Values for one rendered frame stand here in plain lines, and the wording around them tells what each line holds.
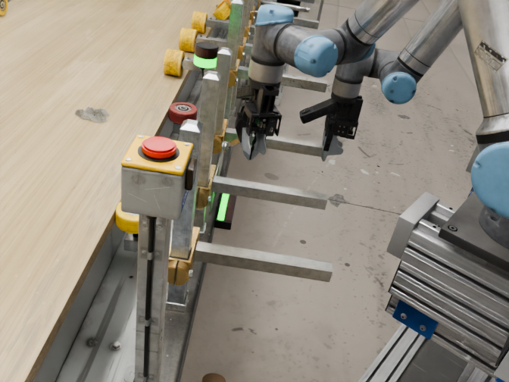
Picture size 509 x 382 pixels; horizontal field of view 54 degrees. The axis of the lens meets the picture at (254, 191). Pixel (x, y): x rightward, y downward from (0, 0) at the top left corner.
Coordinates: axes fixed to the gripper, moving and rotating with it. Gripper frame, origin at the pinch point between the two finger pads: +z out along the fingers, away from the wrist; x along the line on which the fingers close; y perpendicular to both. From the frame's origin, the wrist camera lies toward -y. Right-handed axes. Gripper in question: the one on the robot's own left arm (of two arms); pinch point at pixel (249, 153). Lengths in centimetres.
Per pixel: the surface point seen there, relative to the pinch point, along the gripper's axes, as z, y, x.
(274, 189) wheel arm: 7.4, 4.9, 6.2
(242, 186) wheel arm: 7.4, 3.1, -1.5
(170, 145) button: -31, 51, -28
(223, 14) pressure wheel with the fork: -2, -119, 21
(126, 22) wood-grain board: 2, -108, -22
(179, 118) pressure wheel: 3.0, -24.9, -13.2
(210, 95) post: -16.6, 4.0, -12.2
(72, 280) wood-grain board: 2, 37, -41
